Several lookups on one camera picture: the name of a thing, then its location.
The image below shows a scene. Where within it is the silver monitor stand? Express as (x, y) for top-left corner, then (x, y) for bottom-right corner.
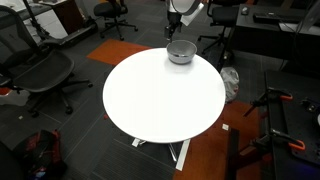
(294, 0), (320, 34)

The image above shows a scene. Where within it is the white plastic bag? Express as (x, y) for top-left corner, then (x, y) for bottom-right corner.
(219, 66), (240, 103)

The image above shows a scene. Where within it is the black keyboard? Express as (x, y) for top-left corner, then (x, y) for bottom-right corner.
(252, 12), (284, 25)

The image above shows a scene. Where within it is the red and black bag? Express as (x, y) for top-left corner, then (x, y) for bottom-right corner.
(13, 129), (68, 180)

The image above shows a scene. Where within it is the black desk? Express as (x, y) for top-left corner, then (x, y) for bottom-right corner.
(229, 3), (320, 73)

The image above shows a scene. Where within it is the black mesh office chair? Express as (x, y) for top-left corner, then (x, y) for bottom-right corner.
(0, 4), (94, 118)

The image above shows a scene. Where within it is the white table base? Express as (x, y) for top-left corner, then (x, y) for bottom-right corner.
(131, 137), (192, 172)

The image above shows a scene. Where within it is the black electric scooter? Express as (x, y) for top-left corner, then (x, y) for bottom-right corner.
(23, 0), (99, 48)

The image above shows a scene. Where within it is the white drawer cabinet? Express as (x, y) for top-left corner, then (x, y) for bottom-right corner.
(18, 4), (69, 41)

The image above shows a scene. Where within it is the black work table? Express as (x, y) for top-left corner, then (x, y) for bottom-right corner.
(264, 69), (320, 180)

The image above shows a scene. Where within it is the dark brown wooden cabinet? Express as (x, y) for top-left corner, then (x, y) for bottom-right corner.
(53, 0), (88, 34)

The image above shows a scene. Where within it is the white crumpled sheet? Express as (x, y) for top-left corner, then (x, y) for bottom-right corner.
(0, 87), (31, 108)

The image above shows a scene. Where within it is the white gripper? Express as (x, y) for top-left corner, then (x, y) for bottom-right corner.
(164, 11), (183, 41)

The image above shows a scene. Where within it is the black post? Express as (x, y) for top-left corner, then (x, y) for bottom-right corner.
(225, 128), (241, 180)

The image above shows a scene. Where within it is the grey bowl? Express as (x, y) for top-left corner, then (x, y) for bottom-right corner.
(166, 39), (198, 65)

